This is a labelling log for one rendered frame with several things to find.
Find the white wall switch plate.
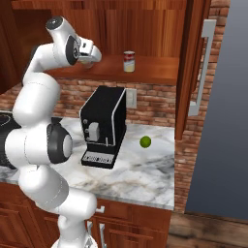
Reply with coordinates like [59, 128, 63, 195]
[125, 87, 139, 110]

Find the black coffee machine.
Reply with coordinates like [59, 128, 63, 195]
[78, 84, 128, 171]

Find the red and white food can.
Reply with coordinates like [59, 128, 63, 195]
[123, 50, 137, 74]

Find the silver base cabinet handle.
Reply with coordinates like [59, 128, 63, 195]
[85, 220, 94, 243]
[99, 223, 108, 248]

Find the wooden base cabinet door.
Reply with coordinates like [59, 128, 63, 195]
[84, 218, 99, 248]
[0, 183, 61, 248]
[96, 218, 171, 248]

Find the wooden drawer front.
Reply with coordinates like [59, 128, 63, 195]
[96, 198, 172, 231]

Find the open wooden wall cabinet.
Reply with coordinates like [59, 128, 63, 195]
[11, 0, 189, 87]

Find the long silver door handle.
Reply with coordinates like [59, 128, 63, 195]
[187, 18, 218, 117]

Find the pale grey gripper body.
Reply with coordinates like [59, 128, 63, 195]
[77, 45, 103, 65]

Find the black hob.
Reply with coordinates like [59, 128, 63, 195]
[0, 110, 21, 171]

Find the green lime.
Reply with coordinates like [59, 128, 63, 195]
[139, 135, 153, 149]

